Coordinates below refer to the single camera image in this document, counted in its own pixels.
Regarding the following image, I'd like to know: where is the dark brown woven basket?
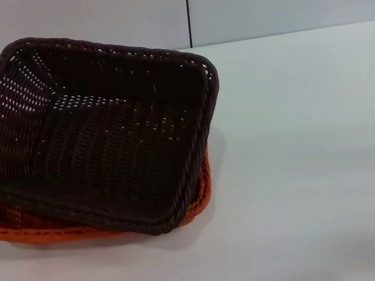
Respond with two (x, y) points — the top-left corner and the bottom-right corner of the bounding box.
(0, 10), (242, 261)

